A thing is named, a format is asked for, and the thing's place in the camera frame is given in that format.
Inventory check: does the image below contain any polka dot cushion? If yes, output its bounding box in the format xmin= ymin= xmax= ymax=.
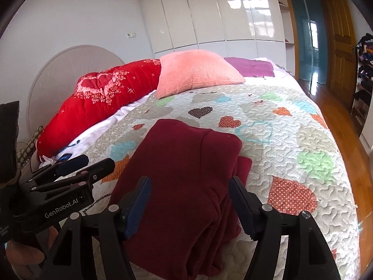
xmin=16 ymin=126 xmax=44 ymax=168

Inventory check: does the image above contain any wooden door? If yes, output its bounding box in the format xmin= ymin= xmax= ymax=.
xmin=325 ymin=0 xmax=357 ymax=110

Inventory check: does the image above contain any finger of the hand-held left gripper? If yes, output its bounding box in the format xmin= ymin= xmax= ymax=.
xmin=28 ymin=158 xmax=116 ymax=194
xmin=31 ymin=154 xmax=90 ymax=182

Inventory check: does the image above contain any pink pillow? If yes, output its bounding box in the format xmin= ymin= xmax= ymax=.
xmin=155 ymin=49 xmax=246 ymax=99

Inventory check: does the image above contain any heart patterned quilt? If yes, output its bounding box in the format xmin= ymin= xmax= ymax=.
xmin=57 ymin=76 xmax=360 ymax=280

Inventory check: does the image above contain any maroon garment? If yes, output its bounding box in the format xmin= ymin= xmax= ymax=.
xmin=109 ymin=119 xmax=252 ymax=280

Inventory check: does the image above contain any red embroidered quilt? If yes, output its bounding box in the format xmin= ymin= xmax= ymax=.
xmin=37 ymin=59 xmax=162 ymax=158

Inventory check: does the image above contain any shoe rack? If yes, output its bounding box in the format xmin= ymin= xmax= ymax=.
xmin=351 ymin=33 xmax=373 ymax=136

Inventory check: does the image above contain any person's left hand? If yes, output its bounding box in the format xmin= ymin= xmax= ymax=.
xmin=5 ymin=226 xmax=59 ymax=275

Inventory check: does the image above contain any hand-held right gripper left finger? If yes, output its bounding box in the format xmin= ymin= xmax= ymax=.
xmin=39 ymin=176 xmax=152 ymax=280

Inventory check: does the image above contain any white glossy wardrobe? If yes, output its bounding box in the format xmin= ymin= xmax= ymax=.
xmin=138 ymin=0 xmax=295 ymax=63

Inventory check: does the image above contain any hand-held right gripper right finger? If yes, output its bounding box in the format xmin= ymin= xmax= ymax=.
xmin=229 ymin=176 xmax=341 ymax=280

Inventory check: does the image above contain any purple pillow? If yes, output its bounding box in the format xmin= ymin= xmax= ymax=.
xmin=224 ymin=57 xmax=275 ymax=78

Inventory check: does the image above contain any round beige headboard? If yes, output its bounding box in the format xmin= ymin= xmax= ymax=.
xmin=28 ymin=45 xmax=126 ymax=136

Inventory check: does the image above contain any teal glass door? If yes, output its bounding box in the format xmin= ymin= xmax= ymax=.
xmin=288 ymin=0 xmax=328 ymax=85

